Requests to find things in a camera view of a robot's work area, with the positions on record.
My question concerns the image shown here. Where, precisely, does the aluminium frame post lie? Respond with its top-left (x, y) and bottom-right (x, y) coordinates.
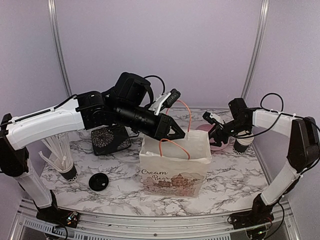
top-left (47, 0), bottom-right (72, 97)
top-left (239, 0), bottom-right (270, 100)

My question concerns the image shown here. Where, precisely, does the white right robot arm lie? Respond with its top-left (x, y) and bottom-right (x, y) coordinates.
top-left (253, 92), bottom-right (320, 215)

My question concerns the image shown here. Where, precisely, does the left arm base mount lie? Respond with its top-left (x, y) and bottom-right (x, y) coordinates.
top-left (35, 190), bottom-right (80, 228)

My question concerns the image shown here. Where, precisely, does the black cup holding straws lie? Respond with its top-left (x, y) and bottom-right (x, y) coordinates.
top-left (59, 162), bottom-right (78, 183)

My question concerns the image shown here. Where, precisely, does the stack of black lids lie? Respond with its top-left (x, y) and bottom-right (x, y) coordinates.
top-left (88, 173), bottom-right (109, 192)

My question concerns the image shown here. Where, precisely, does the white printed paper bag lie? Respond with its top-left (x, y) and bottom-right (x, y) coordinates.
top-left (139, 128), bottom-right (212, 198)

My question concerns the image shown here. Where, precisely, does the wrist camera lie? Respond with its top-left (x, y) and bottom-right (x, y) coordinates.
top-left (202, 111), bottom-right (225, 125)
top-left (148, 88), bottom-right (181, 116)

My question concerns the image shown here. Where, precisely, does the front aluminium rail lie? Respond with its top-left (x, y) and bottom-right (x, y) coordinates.
top-left (8, 199), bottom-right (301, 240)

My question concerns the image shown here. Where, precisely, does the left aluminium frame post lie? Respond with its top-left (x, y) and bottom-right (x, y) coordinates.
top-left (47, 0), bottom-right (72, 97)

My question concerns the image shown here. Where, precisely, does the stack of paper cups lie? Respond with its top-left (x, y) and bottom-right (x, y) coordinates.
top-left (233, 137), bottom-right (254, 155)

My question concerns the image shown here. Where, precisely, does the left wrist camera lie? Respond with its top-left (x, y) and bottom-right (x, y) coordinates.
top-left (148, 88), bottom-right (181, 116)

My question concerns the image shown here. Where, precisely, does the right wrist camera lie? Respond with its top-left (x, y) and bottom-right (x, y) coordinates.
top-left (202, 111), bottom-right (225, 125)

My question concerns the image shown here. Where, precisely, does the pink round plate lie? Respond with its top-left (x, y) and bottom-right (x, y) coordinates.
top-left (195, 124), bottom-right (230, 152)

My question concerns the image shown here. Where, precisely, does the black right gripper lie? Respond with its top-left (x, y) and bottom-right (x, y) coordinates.
top-left (203, 118), bottom-right (250, 147)

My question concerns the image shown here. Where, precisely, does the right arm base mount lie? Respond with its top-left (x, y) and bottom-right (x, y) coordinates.
top-left (227, 193), bottom-right (276, 230)

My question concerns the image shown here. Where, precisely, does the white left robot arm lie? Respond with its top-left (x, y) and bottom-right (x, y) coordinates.
top-left (0, 72), bottom-right (185, 223)

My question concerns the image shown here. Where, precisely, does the right aluminium frame post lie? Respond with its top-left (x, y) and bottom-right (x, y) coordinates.
top-left (239, 0), bottom-right (270, 100)

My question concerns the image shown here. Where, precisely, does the black floral square plate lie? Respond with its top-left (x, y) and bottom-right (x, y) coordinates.
top-left (91, 124), bottom-right (132, 156)

